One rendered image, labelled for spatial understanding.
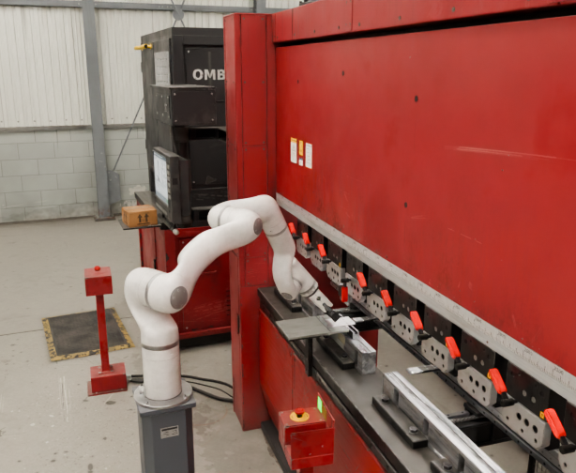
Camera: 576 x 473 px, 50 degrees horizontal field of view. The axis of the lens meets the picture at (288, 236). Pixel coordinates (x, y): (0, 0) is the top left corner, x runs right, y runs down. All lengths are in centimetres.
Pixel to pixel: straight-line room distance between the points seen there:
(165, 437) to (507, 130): 138
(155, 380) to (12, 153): 723
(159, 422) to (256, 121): 171
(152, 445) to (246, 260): 148
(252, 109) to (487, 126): 179
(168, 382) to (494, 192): 115
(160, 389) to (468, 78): 130
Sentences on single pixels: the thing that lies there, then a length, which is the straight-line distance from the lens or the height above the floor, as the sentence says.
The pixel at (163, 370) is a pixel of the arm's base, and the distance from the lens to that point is 205.
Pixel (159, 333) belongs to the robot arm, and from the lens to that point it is 200.
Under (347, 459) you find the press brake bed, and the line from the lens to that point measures 249.
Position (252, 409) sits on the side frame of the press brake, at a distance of 374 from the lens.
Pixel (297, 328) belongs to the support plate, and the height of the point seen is 100.
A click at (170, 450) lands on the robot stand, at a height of 84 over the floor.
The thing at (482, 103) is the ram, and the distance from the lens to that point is 166.
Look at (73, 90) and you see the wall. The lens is 902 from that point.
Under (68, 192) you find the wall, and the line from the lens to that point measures 917.
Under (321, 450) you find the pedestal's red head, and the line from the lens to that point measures 234.
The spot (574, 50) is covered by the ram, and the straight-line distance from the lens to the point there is 143.
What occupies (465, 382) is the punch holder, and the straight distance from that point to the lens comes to 183.
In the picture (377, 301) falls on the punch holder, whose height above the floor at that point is 124.
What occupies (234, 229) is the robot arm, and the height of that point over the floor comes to 152.
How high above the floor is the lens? 204
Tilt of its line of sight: 15 degrees down
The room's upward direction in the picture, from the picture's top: straight up
